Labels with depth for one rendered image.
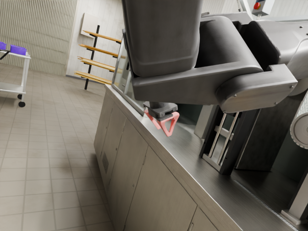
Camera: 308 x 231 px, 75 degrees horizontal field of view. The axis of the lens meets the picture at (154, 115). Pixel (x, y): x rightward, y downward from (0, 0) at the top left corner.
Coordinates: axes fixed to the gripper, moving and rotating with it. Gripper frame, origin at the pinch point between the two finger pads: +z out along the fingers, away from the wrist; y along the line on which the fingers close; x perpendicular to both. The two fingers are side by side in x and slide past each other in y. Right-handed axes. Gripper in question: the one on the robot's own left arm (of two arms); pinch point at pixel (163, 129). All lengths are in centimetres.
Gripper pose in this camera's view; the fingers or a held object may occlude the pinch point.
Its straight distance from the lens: 64.4
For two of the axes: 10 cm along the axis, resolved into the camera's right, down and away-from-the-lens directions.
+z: 1.7, 8.8, 4.5
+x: -8.6, 3.6, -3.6
